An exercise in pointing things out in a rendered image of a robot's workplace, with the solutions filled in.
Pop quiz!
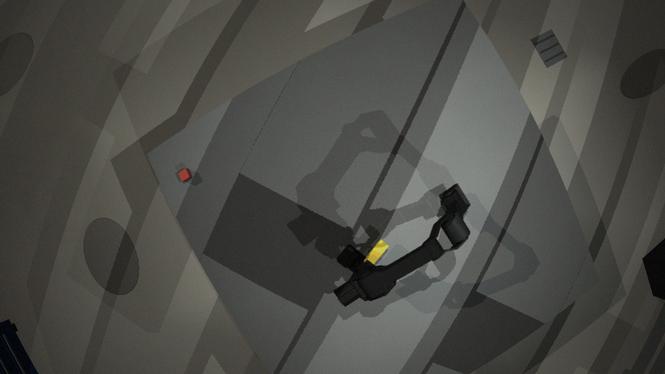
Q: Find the small red block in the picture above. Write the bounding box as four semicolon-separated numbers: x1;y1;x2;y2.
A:
179;169;192;182

